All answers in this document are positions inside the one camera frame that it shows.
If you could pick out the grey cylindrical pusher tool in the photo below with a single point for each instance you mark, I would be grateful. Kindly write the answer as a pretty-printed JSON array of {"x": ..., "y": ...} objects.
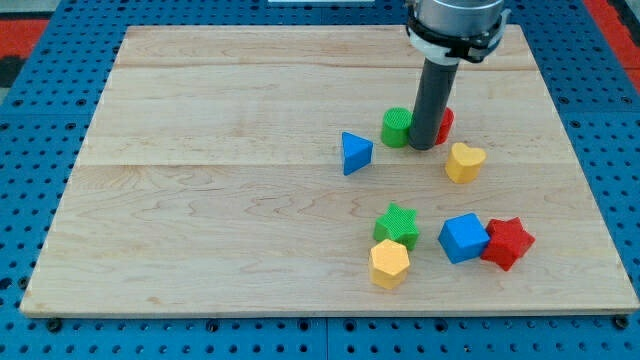
[{"x": 432, "y": 97}]

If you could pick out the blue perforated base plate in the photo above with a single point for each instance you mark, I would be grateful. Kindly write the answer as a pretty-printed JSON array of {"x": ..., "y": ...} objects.
[{"x": 48, "y": 109}]

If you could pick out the yellow hexagon block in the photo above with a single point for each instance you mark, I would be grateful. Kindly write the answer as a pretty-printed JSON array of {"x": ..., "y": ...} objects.
[{"x": 388, "y": 264}]

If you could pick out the yellow heart block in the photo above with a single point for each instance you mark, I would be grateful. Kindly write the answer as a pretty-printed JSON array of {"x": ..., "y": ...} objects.
[{"x": 464, "y": 163}]

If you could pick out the wooden board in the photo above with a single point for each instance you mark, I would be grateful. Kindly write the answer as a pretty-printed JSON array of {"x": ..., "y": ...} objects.
[{"x": 210, "y": 184}]

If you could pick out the red cylinder block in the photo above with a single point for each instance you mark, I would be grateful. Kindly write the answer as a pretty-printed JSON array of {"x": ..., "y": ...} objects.
[{"x": 445, "y": 127}]

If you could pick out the red star block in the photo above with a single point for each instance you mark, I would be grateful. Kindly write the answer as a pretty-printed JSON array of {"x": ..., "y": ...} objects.
[{"x": 508, "y": 242}]

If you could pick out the blue triangle block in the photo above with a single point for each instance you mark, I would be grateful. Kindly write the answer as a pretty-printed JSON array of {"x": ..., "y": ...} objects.
[{"x": 357, "y": 152}]

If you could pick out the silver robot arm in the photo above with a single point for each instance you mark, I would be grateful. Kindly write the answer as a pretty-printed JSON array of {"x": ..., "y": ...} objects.
[{"x": 447, "y": 31}]

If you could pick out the green cylinder block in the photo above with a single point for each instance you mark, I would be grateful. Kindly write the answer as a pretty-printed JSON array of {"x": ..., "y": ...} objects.
[{"x": 395, "y": 127}]

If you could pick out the green star block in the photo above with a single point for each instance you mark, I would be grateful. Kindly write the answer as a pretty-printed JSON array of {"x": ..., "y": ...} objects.
[{"x": 397, "y": 224}]

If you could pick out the blue cube block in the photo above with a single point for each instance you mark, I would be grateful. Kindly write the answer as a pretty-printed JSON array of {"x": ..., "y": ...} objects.
[{"x": 463, "y": 238}]

